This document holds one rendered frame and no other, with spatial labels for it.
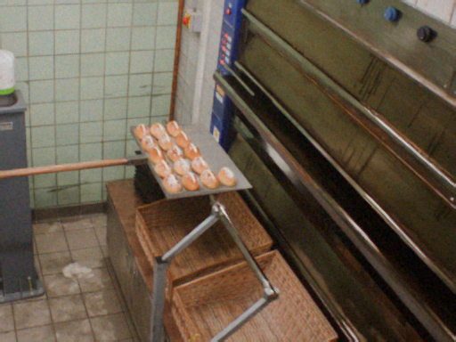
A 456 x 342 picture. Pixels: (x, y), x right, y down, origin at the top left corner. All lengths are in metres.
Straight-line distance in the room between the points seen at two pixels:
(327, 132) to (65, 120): 1.98
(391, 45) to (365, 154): 0.39
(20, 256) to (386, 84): 2.25
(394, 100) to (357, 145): 0.28
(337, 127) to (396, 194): 0.40
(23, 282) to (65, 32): 1.45
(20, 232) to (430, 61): 2.34
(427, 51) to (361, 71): 0.33
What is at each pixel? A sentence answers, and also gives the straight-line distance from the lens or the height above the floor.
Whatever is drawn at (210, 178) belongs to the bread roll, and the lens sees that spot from 2.45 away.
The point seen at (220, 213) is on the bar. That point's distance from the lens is 2.35.
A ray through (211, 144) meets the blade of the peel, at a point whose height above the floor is 1.18.
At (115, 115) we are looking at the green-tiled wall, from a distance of 3.89.
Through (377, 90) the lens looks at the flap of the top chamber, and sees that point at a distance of 2.03.
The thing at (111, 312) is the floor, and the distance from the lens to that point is 3.56.
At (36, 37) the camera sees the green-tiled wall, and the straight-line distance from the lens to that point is 3.60.
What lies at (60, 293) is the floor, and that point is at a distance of 3.68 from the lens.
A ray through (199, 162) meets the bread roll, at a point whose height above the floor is 1.23.
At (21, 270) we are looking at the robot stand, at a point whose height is 0.19.
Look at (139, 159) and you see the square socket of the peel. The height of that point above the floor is 1.20.
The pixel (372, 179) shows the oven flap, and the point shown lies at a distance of 2.08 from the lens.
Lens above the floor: 2.55
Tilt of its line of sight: 29 degrees down
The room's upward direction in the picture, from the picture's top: 7 degrees clockwise
